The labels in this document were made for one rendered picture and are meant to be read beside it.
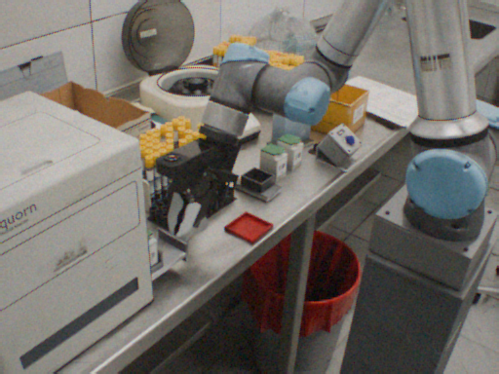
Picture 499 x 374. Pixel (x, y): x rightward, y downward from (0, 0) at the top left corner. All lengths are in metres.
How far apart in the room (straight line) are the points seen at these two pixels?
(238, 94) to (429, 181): 0.34
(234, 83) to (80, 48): 0.64
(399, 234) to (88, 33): 0.92
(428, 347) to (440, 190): 0.40
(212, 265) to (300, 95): 0.34
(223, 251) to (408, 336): 0.40
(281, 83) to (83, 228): 0.38
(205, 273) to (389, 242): 0.34
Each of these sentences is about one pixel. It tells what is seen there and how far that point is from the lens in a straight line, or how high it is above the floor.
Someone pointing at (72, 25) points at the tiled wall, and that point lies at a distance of 1.42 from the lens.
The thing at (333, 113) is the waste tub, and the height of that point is 0.94.
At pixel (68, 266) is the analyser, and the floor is 1.04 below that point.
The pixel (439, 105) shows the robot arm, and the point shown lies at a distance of 0.77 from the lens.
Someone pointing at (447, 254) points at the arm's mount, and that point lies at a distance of 0.98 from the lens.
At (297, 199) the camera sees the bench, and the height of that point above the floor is 0.88.
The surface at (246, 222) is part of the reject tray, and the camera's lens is 1.07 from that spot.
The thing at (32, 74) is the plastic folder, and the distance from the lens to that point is 1.36.
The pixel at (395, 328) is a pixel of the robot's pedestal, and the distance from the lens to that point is 1.11.
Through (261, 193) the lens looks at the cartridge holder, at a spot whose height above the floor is 0.89.
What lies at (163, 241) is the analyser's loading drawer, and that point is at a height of 0.92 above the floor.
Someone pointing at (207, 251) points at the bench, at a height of 0.88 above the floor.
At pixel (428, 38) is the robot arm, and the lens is 0.75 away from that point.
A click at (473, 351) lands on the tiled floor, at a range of 2.18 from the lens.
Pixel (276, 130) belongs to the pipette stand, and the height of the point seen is 0.93.
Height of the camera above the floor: 1.51
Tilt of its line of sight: 32 degrees down
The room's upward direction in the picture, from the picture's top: 3 degrees clockwise
